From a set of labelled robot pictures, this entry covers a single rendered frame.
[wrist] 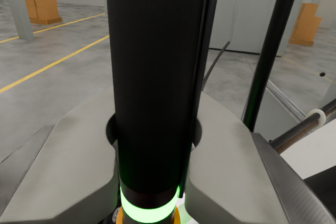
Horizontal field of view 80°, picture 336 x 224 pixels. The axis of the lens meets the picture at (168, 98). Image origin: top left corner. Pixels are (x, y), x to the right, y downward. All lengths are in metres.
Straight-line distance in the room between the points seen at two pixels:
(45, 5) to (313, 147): 8.20
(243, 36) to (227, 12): 0.76
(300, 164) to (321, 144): 0.06
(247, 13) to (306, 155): 5.26
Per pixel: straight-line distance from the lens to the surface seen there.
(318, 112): 0.38
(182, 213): 0.19
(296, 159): 0.53
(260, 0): 5.69
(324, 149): 0.52
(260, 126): 1.52
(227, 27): 5.66
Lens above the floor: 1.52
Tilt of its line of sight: 30 degrees down
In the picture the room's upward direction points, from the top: 4 degrees clockwise
